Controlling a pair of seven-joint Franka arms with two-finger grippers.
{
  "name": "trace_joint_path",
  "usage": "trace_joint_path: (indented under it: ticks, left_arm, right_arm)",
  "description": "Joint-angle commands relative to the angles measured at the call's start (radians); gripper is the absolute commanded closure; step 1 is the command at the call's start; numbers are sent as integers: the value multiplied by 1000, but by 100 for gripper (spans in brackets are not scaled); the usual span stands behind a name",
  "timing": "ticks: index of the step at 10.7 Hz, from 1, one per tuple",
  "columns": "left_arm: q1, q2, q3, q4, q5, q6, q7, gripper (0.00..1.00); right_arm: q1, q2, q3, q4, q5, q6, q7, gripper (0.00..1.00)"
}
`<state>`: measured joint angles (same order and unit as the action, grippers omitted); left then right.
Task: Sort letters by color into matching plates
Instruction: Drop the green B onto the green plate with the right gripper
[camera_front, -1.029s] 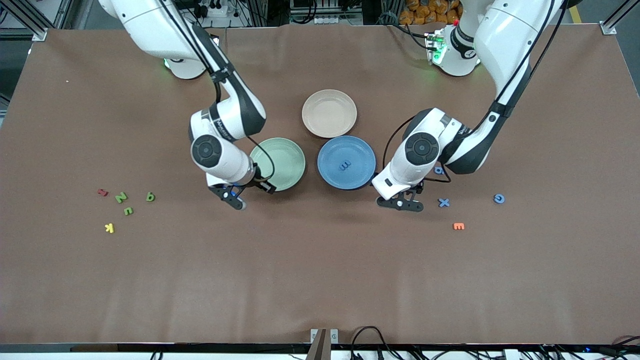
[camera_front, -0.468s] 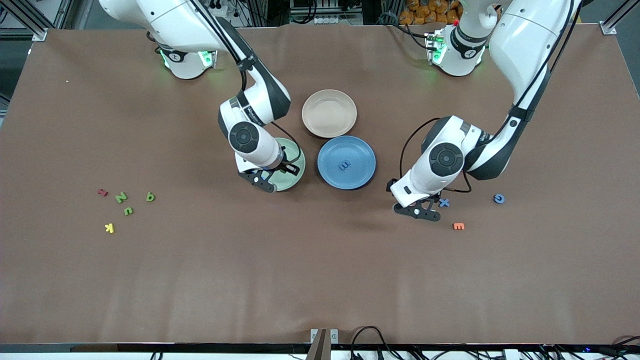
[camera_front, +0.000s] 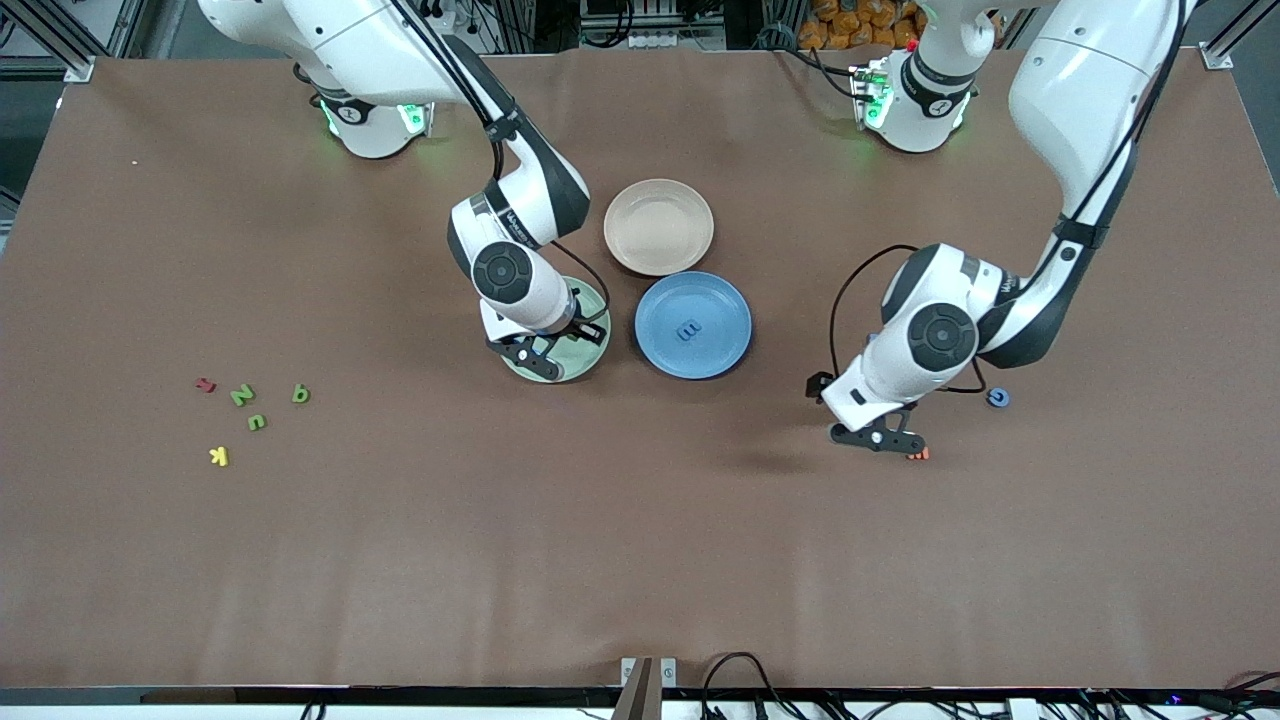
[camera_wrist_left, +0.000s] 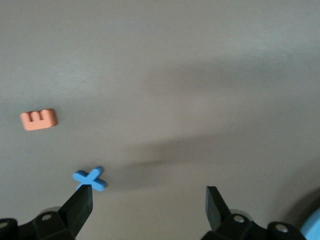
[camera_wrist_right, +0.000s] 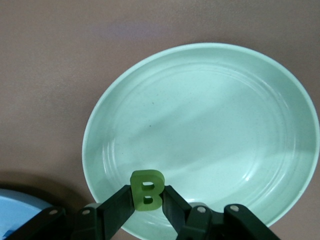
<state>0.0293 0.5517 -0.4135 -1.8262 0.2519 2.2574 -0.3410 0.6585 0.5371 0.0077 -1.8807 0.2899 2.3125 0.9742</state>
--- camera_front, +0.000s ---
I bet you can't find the looped black cable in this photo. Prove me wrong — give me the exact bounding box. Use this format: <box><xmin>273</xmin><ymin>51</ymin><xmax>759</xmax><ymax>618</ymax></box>
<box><xmin>700</xmin><ymin>652</ymin><xmax>791</xmax><ymax>720</ymax></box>

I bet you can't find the beige round plate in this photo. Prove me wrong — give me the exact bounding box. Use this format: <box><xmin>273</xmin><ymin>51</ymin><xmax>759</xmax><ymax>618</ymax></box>
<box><xmin>603</xmin><ymin>179</ymin><xmax>716</xmax><ymax>277</ymax></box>

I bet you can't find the black base cable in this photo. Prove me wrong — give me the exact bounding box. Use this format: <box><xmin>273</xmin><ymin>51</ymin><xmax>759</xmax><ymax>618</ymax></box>
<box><xmin>770</xmin><ymin>28</ymin><xmax>863</xmax><ymax>101</ymax></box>

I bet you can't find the green round plate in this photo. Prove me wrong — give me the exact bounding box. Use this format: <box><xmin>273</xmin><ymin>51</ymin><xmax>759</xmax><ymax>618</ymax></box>
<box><xmin>497</xmin><ymin>277</ymin><xmax>612</xmax><ymax>384</ymax></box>

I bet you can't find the small metal bracket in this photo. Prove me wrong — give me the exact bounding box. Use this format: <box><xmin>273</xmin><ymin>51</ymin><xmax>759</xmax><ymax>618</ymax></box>
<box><xmin>620</xmin><ymin>657</ymin><xmax>677</xmax><ymax>691</ymax></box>

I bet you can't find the orange mesh bag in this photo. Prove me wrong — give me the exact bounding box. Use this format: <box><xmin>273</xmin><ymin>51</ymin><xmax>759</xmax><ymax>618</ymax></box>
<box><xmin>800</xmin><ymin>0</ymin><xmax>926</xmax><ymax>51</ymax></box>

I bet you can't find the brown table cover sheet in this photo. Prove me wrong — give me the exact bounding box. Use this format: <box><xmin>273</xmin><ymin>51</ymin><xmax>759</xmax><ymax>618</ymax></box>
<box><xmin>0</xmin><ymin>48</ymin><xmax>1280</xmax><ymax>691</ymax></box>

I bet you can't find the dark equipment rack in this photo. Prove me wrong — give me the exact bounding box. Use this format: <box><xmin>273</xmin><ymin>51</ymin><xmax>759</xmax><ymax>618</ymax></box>
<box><xmin>578</xmin><ymin>0</ymin><xmax>729</xmax><ymax>51</ymax></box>

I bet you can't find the aluminium frame profile with bracket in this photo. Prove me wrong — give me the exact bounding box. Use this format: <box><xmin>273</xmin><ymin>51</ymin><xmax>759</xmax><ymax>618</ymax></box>
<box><xmin>0</xmin><ymin>0</ymin><xmax>98</xmax><ymax>83</ymax></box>
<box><xmin>1200</xmin><ymin>0</ymin><xmax>1280</xmax><ymax>71</ymax></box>

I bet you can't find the plain aluminium frame profile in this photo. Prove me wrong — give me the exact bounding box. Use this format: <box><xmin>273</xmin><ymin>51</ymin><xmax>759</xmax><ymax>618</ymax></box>
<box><xmin>105</xmin><ymin>0</ymin><xmax>151</xmax><ymax>58</ymax></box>

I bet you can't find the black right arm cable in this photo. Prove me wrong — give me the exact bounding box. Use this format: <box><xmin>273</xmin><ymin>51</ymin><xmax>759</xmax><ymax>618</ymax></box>
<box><xmin>390</xmin><ymin>0</ymin><xmax>613</xmax><ymax>326</ymax></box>

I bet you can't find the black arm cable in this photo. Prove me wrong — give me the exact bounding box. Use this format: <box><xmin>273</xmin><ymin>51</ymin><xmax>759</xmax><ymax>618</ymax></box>
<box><xmin>390</xmin><ymin>0</ymin><xmax>613</xmax><ymax>326</ymax></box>
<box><xmin>829</xmin><ymin>0</ymin><xmax>1191</xmax><ymax>396</ymax></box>

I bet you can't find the grey camera pole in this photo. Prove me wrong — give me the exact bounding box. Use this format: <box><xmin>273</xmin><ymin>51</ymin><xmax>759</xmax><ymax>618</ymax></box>
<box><xmin>611</xmin><ymin>657</ymin><xmax>654</xmax><ymax>720</ymax></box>

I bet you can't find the blue round plate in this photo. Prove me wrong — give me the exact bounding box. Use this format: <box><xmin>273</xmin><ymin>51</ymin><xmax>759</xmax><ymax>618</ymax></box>
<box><xmin>634</xmin><ymin>271</ymin><xmax>753</xmax><ymax>380</ymax></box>

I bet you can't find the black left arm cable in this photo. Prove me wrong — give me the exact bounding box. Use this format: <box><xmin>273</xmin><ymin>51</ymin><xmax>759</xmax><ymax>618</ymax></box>
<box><xmin>829</xmin><ymin>0</ymin><xmax>1191</xmax><ymax>396</ymax></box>

